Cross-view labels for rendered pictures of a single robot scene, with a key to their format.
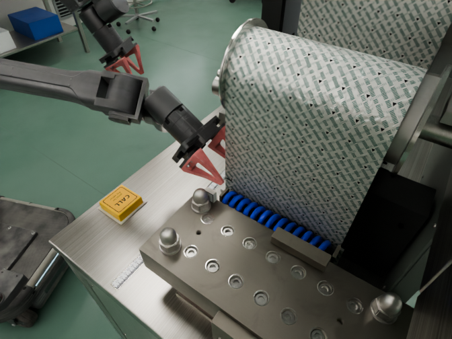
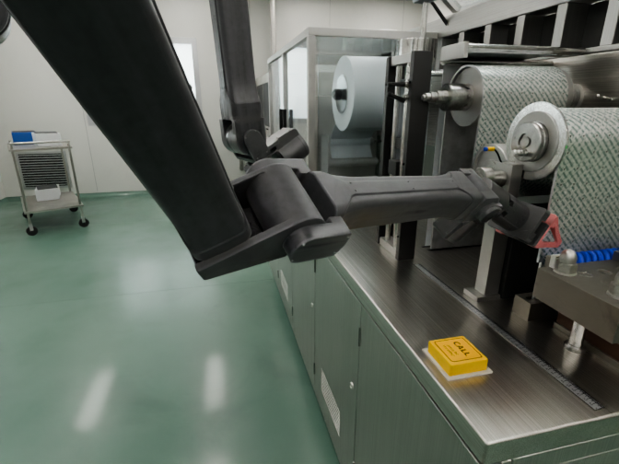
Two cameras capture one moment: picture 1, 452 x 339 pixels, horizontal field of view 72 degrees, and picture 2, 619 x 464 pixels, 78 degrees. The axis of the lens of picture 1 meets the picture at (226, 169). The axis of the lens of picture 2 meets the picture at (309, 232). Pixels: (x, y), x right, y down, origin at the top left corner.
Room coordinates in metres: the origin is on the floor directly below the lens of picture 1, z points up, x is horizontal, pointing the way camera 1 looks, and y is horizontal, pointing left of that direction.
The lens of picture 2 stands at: (0.29, 0.83, 1.32)
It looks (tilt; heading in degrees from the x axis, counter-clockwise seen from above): 19 degrees down; 311
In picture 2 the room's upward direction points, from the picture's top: straight up
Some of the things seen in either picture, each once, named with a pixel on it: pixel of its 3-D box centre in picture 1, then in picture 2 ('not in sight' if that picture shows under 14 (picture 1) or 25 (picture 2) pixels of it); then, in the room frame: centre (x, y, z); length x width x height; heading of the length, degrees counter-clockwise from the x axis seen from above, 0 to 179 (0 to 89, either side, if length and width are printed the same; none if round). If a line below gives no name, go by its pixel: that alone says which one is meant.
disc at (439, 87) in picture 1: (418, 124); not in sight; (0.32, -0.24, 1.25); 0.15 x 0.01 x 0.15; 145
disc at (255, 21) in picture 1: (246, 68); (534, 142); (0.46, -0.03, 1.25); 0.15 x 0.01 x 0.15; 145
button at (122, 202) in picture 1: (121, 202); (456, 354); (0.47, 0.25, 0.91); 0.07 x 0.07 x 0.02; 55
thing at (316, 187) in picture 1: (284, 181); (595, 214); (0.35, -0.10, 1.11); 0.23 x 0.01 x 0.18; 55
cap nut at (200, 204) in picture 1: (200, 198); (567, 261); (0.36, 0.05, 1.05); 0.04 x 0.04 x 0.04
